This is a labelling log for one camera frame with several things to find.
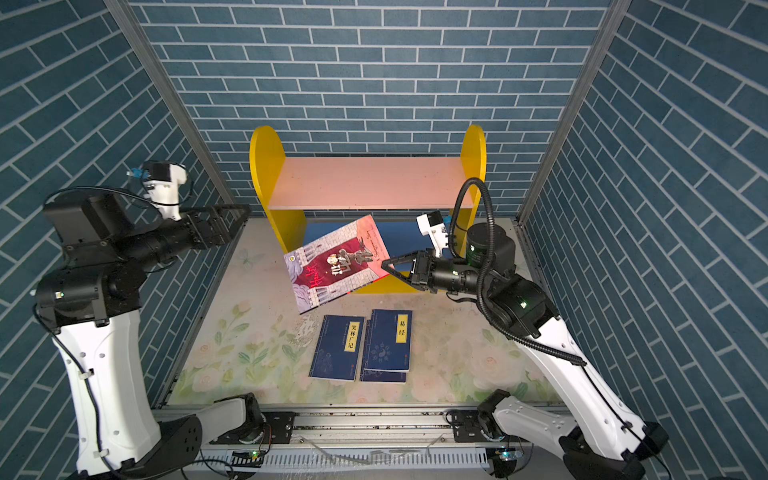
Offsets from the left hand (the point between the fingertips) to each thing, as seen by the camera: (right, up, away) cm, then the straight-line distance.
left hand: (237, 209), depth 55 cm
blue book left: (+12, -37, +31) cm, 49 cm away
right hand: (+26, -10, -1) cm, 28 cm away
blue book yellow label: (+27, -34, +33) cm, 55 cm away
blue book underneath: (+24, -43, +27) cm, 57 cm away
